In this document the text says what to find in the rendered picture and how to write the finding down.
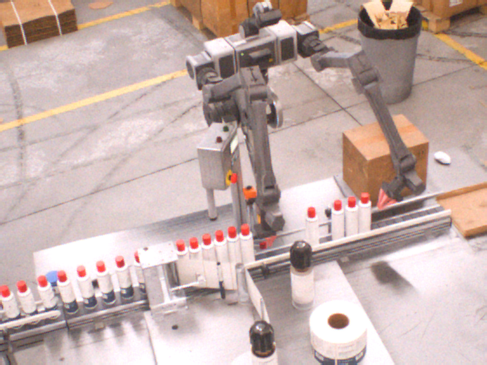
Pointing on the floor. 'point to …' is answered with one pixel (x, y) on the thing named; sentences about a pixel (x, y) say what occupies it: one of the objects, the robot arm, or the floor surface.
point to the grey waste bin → (392, 64)
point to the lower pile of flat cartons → (36, 20)
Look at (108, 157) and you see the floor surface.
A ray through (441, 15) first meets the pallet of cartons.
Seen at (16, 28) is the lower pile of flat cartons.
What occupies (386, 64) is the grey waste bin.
